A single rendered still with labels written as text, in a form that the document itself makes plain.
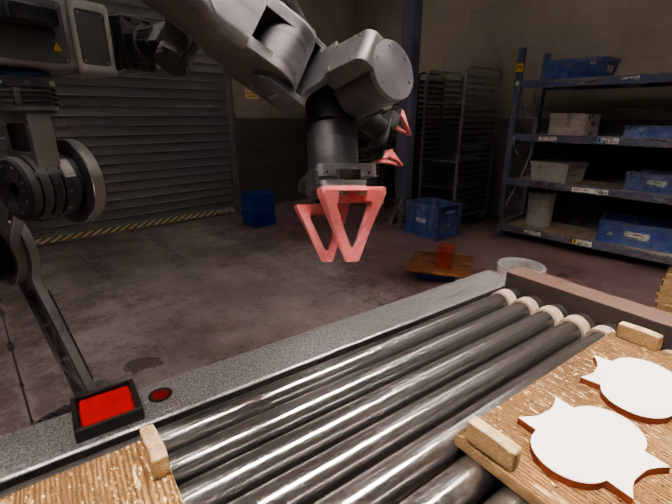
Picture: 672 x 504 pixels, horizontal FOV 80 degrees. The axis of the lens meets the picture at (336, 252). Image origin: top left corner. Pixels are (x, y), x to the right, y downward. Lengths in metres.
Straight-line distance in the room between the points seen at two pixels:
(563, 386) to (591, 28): 4.83
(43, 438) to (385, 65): 0.58
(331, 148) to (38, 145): 0.76
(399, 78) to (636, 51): 4.78
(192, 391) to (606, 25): 5.06
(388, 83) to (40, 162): 0.84
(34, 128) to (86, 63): 0.19
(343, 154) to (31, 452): 0.50
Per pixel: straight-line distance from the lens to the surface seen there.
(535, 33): 5.51
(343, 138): 0.45
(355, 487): 0.49
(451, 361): 0.68
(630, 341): 0.82
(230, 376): 0.65
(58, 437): 0.64
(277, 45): 0.44
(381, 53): 0.42
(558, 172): 4.64
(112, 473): 0.53
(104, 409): 0.63
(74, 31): 1.15
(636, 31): 5.19
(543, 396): 0.63
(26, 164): 1.09
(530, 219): 4.87
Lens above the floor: 1.29
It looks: 19 degrees down
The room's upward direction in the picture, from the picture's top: straight up
